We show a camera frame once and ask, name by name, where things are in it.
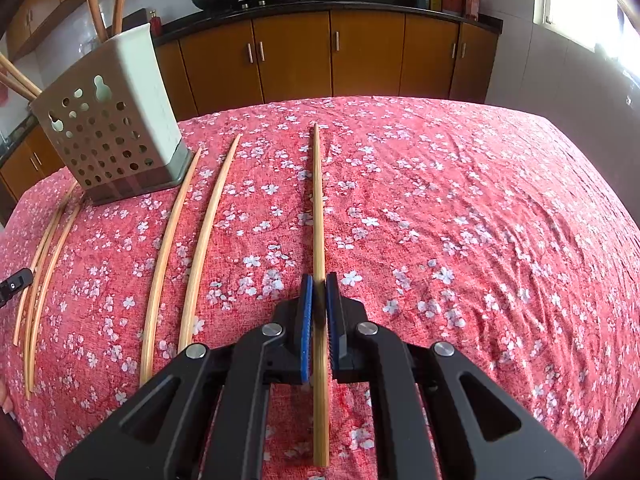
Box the aluminium frame window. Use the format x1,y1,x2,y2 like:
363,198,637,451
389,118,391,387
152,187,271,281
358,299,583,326
532,0,640,91

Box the beige perforated chopstick holder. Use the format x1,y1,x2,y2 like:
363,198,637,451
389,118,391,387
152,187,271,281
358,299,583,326
31,22,194,206

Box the wooden base cabinets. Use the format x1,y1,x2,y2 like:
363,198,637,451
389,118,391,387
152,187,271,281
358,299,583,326
0,7,501,211

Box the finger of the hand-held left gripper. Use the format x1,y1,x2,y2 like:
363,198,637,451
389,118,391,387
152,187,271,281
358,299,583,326
0,269,34,307

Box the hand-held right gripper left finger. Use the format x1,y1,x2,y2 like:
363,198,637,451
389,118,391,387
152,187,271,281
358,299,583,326
55,275,315,480

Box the black kitchen countertop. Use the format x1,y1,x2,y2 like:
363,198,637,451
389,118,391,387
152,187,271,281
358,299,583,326
0,0,503,161

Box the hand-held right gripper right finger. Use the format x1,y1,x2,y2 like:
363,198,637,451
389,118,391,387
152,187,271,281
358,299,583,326
325,272,586,480

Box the chopsticks standing in holder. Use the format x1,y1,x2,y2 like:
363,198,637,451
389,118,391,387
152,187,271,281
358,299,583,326
4,0,151,61

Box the red floral tablecloth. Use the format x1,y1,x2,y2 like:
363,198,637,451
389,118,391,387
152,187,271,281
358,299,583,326
0,96,640,480

